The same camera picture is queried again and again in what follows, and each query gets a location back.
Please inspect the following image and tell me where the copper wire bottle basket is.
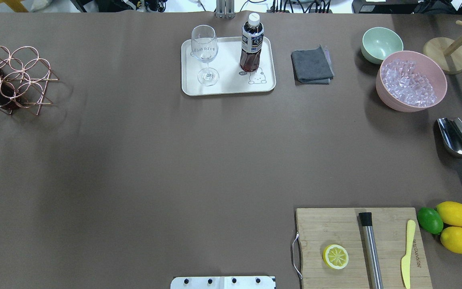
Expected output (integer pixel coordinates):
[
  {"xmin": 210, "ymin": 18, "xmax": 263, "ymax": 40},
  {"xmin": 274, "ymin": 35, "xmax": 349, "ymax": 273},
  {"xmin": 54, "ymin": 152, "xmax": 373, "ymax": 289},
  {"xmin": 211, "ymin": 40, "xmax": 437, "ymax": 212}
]
[{"xmin": 0, "ymin": 46, "xmax": 59, "ymax": 116}]

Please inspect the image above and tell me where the white rabbit serving tray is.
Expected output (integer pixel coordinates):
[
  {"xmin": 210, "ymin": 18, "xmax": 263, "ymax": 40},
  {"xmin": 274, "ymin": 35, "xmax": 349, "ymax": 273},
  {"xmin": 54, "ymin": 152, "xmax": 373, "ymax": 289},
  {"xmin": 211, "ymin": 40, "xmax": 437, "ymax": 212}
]
[{"xmin": 181, "ymin": 37, "xmax": 276, "ymax": 96}]

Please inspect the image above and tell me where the clear wine glass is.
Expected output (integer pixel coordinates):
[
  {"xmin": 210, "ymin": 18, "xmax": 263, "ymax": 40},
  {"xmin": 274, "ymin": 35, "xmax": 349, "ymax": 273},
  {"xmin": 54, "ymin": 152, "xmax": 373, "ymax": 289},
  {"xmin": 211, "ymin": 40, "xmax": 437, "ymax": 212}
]
[{"xmin": 191, "ymin": 24, "xmax": 219, "ymax": 86}]

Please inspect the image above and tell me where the folded grey cloth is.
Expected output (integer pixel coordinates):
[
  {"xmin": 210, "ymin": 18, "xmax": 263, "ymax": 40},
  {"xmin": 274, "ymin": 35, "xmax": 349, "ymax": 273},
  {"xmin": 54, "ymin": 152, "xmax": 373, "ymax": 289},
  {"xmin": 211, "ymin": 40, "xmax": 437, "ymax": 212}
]
[{"xmin": 290, "ymin": 46, "xmax": 335, "ymax": 85}]

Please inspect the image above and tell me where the bamboo cutting board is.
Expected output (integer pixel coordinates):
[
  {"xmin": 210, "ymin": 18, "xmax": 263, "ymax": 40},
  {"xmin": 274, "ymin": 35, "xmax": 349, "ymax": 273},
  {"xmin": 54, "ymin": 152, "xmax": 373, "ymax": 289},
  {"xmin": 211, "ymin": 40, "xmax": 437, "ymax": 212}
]
[{"xmin": 296, "ymin": 208, "xmax": 417, "ymax": 289}]

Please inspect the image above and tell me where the half lemon slice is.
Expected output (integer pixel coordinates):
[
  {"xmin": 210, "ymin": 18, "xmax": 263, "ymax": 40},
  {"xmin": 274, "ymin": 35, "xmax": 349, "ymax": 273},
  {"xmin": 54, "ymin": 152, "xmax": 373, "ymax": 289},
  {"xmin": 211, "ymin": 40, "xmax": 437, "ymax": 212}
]
[{"xmin": 322, "ymin": 244, "xmax": 349, "ymax": 270}]

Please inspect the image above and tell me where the mint green bowl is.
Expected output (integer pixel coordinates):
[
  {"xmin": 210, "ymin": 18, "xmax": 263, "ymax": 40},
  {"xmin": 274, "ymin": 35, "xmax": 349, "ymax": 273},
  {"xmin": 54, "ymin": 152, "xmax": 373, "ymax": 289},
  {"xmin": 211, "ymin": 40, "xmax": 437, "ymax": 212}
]
[{"xmin": 361, "ymin": 27, "xmax": 404, "ymax": 64}]

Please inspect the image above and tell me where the steel muddler black tip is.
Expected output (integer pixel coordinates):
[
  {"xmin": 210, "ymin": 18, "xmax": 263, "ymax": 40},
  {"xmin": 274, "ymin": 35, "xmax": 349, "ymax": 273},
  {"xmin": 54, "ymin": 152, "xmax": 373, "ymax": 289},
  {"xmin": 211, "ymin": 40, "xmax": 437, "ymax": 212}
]
[{"xmin": 358, "ymin": 212, "xmax": 384, "ymax": 289}]

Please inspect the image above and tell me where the pink bowl of ice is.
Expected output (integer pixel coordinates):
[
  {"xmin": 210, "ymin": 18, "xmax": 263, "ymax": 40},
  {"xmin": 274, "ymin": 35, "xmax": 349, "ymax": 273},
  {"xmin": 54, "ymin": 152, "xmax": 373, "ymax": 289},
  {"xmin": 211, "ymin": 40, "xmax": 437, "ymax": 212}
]
[{"xmin": 376, "ymin": 51, "xmax": 448, "ymax": 112}]

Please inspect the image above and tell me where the yellow plastic knife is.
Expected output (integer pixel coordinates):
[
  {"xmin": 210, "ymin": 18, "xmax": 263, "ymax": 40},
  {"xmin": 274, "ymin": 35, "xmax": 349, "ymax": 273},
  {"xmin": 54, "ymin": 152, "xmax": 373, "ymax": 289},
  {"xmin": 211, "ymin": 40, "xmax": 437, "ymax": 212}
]
[{"xmin": 400, "ymin": 219, "xmax": 416, "ymax": 289}]

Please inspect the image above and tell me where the green lime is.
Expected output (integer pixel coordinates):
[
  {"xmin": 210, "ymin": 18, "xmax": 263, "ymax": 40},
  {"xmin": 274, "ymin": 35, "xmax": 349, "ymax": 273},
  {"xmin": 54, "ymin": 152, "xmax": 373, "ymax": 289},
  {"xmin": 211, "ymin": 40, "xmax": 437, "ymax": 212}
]
[{"xmin": 417, "ymin": 207, "xmax": 444, "ymax": 235}]

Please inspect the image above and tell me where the steel ice scoop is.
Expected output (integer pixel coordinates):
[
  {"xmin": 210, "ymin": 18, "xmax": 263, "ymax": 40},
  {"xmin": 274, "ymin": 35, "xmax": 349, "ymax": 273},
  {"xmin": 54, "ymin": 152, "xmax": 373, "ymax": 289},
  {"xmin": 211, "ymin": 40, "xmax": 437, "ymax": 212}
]
[{"xmin": 438, "ymin": 118, "xmax": 462, "ymax": 159}]

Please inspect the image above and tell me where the yellow lemon upper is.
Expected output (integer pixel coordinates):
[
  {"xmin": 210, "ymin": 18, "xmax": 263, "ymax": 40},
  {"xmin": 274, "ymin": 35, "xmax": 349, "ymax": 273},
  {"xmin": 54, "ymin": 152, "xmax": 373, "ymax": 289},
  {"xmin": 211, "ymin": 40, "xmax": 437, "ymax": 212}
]
[{"xmin": 435, "ymin": 201, "xmax": 462, "ymax": 227}]

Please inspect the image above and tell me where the yellow lemon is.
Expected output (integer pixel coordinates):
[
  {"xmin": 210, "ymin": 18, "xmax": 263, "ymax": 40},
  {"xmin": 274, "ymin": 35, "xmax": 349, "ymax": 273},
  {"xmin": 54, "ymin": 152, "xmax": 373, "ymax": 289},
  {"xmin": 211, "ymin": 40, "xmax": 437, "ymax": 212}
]
[
  {"xmin": 440, "ymin": 226, "xmax": 462, "ymax": 254},
  {"xmin": 435, "ymin": 201, "xmax": 462, "ymax": 227}
]

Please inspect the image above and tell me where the wooden cup tree stand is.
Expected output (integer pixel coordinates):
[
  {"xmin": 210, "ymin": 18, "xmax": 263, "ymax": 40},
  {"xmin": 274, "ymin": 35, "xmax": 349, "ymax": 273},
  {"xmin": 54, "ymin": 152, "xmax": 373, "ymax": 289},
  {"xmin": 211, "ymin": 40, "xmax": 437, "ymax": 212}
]
[{"xmin": 422, "ymin": 20, "xmax": 462, "ymax": 75}]

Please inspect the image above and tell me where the yellow lemon lower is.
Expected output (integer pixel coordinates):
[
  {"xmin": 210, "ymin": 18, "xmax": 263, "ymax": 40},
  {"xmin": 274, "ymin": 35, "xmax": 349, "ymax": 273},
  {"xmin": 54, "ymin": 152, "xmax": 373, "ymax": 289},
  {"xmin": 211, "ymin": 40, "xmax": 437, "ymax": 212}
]
[{"xmin": 440, "ymin": 226, "xmax": 462, "ymax": 254}]

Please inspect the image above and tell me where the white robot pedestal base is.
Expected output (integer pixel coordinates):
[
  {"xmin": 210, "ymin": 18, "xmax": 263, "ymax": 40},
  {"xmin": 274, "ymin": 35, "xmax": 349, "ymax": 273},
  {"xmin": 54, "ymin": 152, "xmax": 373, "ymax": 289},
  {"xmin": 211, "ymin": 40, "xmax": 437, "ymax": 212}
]
[{"xmin": 170, "ymin": 276, "xmax": 277, "ymax": 289}]

